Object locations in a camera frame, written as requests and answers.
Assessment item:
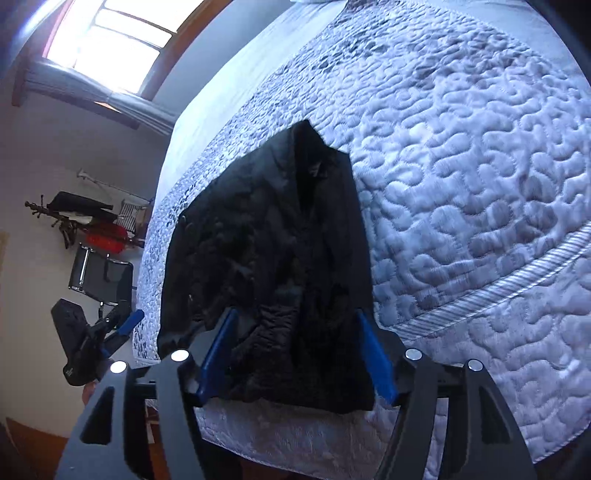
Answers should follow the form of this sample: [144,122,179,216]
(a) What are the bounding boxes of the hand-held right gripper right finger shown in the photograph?
[355,309,539,480]

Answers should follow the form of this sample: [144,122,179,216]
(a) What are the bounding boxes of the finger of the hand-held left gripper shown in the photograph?
[91,335,131,359]
[95,300,145,342]

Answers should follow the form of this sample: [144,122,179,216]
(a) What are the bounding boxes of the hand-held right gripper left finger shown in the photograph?
[54,308,241,480]

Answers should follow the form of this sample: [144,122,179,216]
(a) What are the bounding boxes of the black pants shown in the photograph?
[157,119,376,414]

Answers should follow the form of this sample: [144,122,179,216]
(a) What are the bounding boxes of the black metal chair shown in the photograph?
[68,244,134,306]

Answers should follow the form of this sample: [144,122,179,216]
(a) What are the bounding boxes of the red bag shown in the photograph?
[84,224,129,256]

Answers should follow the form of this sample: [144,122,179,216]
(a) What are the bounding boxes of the wooden coat rack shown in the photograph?
[25,191,139,250]

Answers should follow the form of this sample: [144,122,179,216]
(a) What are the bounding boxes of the black hanging garment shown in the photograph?
[46,191,114,219]

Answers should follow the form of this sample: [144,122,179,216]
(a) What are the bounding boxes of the quilted grey bed cover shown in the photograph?
[131,0,591,480]

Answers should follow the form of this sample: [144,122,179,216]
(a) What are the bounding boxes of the white curtain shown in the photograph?
[28,60,175,136]

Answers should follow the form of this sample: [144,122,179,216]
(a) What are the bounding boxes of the light grey bed sheet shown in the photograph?
[154,0,352,208]

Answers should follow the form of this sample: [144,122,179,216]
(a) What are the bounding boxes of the wooden framed window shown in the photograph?
[11,0,234,130]

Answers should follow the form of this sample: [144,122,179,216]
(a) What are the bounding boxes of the white wire rack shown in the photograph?
[120,198,151,237]

